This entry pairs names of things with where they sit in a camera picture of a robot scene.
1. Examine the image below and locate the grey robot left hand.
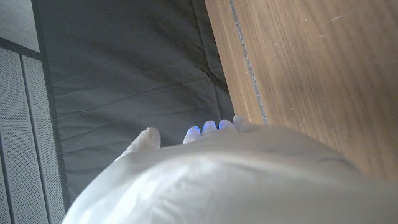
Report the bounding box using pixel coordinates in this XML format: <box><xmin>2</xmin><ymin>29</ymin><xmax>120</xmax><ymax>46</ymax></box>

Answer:
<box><xmin>62</xmin><ymin>115</ymin><xmax>398</xmax><ymax>224</ymax></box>

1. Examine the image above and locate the grey tape outline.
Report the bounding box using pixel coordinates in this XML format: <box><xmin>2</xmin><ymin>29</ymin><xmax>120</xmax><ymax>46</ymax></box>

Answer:
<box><xmin>229</xmin><ymin>0</ymin><xmax>269</xmax><ymax>125</ymax></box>

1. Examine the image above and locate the black backdrop curtain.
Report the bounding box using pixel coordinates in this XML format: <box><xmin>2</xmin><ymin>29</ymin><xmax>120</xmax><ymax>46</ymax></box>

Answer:
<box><xmin>30</xmin><ymin>0</ymin><xmax>236</xmax><ymax>203</ymax></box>

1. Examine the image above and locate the white perforated metal panel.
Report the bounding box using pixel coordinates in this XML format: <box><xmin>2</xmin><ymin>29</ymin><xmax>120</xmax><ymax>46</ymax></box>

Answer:
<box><xmin>0</xmin><ymin>46</ymin><xmax>66</xmax><ymax>224</ymax></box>

